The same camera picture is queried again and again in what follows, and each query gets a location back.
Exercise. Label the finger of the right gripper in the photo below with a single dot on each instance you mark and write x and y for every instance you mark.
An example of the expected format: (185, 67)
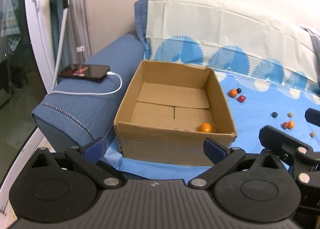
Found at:
(313, 116)

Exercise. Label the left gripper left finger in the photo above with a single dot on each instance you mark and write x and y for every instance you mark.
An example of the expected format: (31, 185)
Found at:
(87, 160)

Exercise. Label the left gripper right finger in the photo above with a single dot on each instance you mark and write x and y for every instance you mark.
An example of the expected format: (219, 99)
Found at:
(225, 161)

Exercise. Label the orange round fruit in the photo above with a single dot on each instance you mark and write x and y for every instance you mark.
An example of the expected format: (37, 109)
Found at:
(291, 124)

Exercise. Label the red cherry tomato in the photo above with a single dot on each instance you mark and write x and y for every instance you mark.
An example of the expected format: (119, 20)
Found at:
(285, 125)

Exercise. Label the orange fruit with stem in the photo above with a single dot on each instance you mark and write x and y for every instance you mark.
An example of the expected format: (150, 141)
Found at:
(205, 128)

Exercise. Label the red strawberry-like fruit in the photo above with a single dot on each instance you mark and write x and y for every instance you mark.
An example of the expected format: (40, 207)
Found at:
(241, 98)

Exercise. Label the blue sofa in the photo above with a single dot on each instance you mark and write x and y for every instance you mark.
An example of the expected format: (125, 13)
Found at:
(88, 109)

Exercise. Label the blue fan-pattern sheet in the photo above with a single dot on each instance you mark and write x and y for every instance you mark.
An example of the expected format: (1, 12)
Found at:
(273, 66)

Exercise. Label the brown cardboard box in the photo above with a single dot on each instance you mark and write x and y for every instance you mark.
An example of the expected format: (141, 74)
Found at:
(165, 103)

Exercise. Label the grey floral blanket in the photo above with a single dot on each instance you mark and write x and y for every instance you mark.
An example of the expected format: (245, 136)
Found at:
(315, 39)

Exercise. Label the black smartphone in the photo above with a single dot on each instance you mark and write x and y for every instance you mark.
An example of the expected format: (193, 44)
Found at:
(85, 72)

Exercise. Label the grey curtain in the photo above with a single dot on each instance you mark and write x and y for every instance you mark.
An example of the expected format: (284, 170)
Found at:
(78, 31)

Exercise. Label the white door frame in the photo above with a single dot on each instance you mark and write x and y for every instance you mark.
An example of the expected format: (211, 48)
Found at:
(40, 32)

